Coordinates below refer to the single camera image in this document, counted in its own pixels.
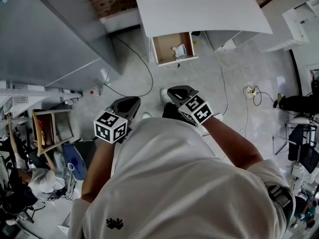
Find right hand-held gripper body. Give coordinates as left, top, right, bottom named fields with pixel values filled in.
left=178, top=95, right=214, bottom=127

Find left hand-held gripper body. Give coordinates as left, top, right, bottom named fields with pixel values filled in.
left=94, top=106, right=133, bottom=144

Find small white blue packet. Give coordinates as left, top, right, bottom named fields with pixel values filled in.
left=172, top=43, right=187, bottom=58

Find white wooden drawer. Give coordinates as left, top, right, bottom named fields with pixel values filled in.
left=151, top=31, right=199, bottom=68

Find person's left forearm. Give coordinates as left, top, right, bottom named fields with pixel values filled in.
left=81, top=139, right=118, bottom=204

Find person's right forearm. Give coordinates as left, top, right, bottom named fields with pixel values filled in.
left=201, top=116, right=265, bottom=170

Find person's black trousers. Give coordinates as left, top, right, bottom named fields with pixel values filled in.
left=161, top=102, right=197, bottom=128

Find person's right white shoe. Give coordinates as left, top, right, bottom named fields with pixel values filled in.
left=159, top=88, right=170, bottom=103

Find dark grey board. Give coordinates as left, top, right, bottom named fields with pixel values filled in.
left=73, top=139, right=97, bottom=181

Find power strip yellow plug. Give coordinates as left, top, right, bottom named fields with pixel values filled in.
left=243, top=86, right=257, bottom=97

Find person's white shirt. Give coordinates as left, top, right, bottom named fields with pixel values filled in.
left=68, top=117, right=297, bottom=239

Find white metal shelf rack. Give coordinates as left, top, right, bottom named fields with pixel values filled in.
left=0, top=81, right=83, bottom=119

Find white desk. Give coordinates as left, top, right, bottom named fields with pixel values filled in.
left=131, top=0, right=274, bottom=52

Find grey metal cabinet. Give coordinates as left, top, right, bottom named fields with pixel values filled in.
left=0, top=0, right=123, bottom=89

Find low white cabinet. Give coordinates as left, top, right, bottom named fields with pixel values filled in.
left=57, top=213, right=75, bottom=237

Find black metal stand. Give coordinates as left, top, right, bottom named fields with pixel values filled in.
left=273, top=116, right=319, bottom=174

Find white shelf unit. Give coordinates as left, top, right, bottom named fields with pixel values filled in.
left=259, top=0, right=319, bottom=53

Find dark floor cable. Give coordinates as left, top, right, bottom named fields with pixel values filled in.
left=103, top=36, right=154, bottom=98

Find long white cable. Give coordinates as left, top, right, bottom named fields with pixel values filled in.
left=203, top=31, right=229, bottom=117

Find coiled white cable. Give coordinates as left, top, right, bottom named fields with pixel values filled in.
left=239, top=87, right=250, bottom=134

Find black cable with adapter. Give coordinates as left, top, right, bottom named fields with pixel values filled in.
left=253, top=86, right=277, bottom=107

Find grey shoulder strap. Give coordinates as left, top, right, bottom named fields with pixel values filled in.
left=268, top=184, right=296, bottom=224

